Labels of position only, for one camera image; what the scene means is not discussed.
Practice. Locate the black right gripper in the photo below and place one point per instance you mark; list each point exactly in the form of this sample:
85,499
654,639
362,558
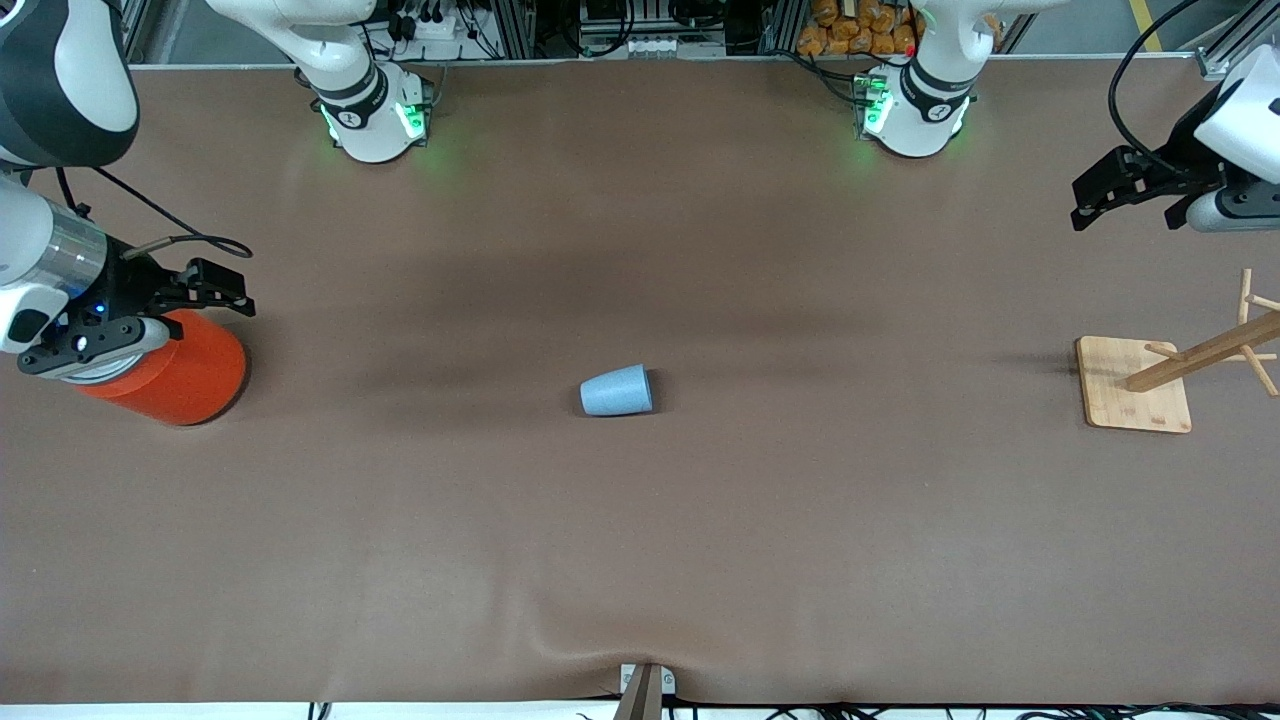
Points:
128,283

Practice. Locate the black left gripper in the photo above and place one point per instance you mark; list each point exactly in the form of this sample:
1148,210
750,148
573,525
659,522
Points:
1193,137

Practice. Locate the light blue plastic cup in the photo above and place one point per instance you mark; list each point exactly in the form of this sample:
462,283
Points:
615,392

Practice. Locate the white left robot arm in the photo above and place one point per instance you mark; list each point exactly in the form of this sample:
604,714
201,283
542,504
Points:
915,115

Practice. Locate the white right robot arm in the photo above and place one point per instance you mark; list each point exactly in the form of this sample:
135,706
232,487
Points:
60,90

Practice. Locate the orange can with grey lid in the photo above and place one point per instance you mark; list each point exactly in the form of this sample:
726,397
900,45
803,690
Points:
185,375

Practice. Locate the wooden mug tree rack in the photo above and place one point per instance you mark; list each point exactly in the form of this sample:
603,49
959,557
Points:
1135,385

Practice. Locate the pile of orange bread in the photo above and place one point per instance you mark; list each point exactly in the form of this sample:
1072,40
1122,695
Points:
855,30

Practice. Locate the white power strip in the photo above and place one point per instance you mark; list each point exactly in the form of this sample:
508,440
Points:
435,22

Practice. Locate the white terminal block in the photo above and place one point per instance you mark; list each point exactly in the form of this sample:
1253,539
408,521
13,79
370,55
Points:
650,46

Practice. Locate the aluminium frame profile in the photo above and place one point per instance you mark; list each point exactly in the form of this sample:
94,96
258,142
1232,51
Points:
1225,55

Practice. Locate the grey metal post bracket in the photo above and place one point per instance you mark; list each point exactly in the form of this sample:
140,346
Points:
645,690

